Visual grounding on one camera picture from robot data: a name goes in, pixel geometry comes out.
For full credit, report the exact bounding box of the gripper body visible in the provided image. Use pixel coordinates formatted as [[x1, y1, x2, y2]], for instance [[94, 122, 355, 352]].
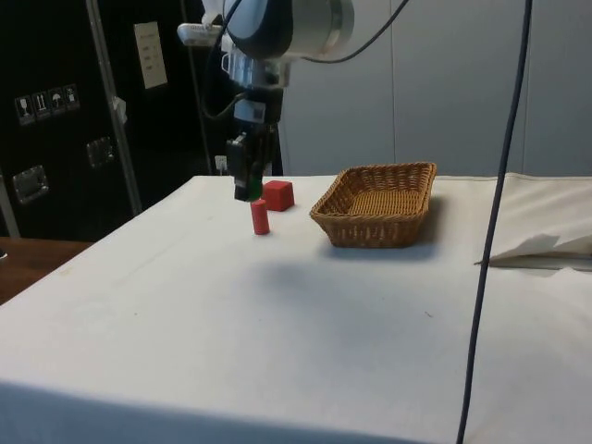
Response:
[[232, 86, 285, 136]]

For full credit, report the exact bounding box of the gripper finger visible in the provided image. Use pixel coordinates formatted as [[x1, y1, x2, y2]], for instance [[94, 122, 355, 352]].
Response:
[[256, 122, 280, 180], [225, 130, 262, 203]]

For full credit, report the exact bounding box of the red cylinder block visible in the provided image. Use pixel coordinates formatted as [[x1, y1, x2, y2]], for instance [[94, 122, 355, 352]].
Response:
[[250, 199, 272, 237]]

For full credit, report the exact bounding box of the wicker basket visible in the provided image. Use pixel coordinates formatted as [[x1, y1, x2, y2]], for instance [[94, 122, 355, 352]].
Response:
[[308, 161, 438, 250]]

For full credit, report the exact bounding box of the red cube block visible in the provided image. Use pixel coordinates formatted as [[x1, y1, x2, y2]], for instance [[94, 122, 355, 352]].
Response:
[[262, 179, 296, 214]]

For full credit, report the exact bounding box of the pale locker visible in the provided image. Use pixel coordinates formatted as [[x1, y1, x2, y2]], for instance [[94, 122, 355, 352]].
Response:
[[279, 0, 395, 178], [391, 0, 592, 178]]

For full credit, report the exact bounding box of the black cabinet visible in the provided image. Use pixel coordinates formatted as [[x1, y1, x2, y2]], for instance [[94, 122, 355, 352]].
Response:
[[0, 0, 285, 239]]

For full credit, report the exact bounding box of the black cable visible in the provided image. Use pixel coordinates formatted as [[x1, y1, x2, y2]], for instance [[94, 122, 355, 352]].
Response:
[[454, 0, 534, 444], [203, 0, 244, 120], [310, 0, 412, 65]]

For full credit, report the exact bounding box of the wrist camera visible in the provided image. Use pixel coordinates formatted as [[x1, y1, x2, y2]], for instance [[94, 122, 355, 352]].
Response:
[[177, 22, 224, 47]]

